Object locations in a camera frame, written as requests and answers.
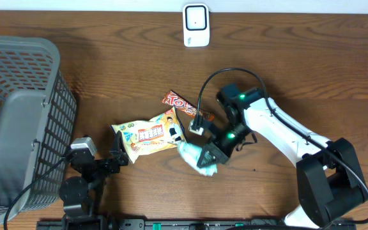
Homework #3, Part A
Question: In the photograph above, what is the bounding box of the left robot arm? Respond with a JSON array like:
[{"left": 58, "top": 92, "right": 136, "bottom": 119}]
[{"left": 59, "top": 131, "right": 129, "bottom": 229}]

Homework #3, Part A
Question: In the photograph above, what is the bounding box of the light teal snack packet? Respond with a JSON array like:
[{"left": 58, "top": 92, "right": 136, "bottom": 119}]
[{"left": 177, "top": 142, "right": 218, "bottom": 176}]

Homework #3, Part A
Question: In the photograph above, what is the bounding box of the red Top chocolate bar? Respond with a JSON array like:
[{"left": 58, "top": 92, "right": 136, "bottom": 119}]
[{"left": 162, "top": 90, "right": 215, "bottom": 121}]

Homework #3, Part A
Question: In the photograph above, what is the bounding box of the yellow snack chip bag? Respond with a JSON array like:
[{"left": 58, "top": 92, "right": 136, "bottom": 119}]
[{"left": 111, "top": 107, "right": 187, "bottom": 164}]

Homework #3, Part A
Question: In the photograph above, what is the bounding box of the white barcode scanner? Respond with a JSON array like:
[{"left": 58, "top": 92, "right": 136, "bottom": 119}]
[{"left": 182, "top": 3, "right": 210, "bottom": 47}]

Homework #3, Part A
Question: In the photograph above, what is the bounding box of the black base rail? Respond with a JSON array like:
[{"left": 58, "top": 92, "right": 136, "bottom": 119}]
[{"left": 36, "top": 218, "right": 357, "bottom": 230}]

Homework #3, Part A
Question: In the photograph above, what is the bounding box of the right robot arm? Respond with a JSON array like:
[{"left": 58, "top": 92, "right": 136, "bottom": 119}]
[{"left": 197, "top": 84, "right": 368, "bottom": 229}]

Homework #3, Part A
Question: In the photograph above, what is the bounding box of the grey plastic mesh basket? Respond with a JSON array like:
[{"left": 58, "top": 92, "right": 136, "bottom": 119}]
[{"left": 0, "top": 36, "right": 77, "bottom": 225}]

